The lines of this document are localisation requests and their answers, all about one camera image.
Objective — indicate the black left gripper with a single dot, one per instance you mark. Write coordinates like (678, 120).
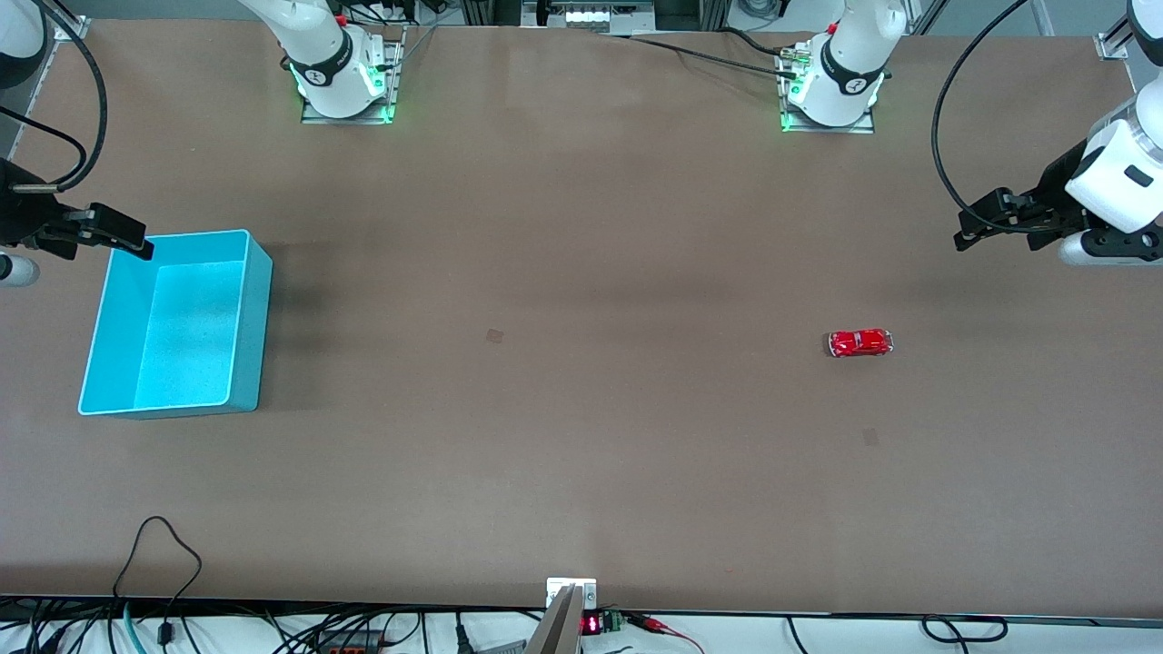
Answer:
(1059, 202)

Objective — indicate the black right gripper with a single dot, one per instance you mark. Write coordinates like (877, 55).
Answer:
(20, 221)

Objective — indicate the red beetle toy car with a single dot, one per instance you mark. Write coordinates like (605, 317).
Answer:
(859, 342)

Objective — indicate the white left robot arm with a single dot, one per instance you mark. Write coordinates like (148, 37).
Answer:
(849, 54)

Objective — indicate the blue plastic box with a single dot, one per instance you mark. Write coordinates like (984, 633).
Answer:
(182, 345)

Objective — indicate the lit silver device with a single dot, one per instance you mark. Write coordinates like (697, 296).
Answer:
(600, 16)

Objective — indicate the orange power strip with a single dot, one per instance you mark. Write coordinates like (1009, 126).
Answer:
(350, 643)

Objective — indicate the red digit display module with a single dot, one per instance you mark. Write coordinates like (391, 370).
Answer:
(592, 625)

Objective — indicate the aluminium frame rail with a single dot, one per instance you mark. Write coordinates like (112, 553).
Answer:
(34, 100)

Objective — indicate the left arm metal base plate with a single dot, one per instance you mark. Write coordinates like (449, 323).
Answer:
(831, 129)

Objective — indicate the aluminium corner bracket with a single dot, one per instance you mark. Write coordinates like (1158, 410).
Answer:
(1113, 45)
(73, 27)

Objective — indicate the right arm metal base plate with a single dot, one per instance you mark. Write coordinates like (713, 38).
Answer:
(350, 120)

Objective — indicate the aluminium frame post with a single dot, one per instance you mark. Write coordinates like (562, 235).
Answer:
(713, 11)
(477, 11)

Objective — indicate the silver mounting bracket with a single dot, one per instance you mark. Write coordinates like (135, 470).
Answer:
(556, 586)

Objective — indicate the grey camera mount arm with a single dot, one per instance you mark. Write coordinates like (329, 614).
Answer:
(559, 631)

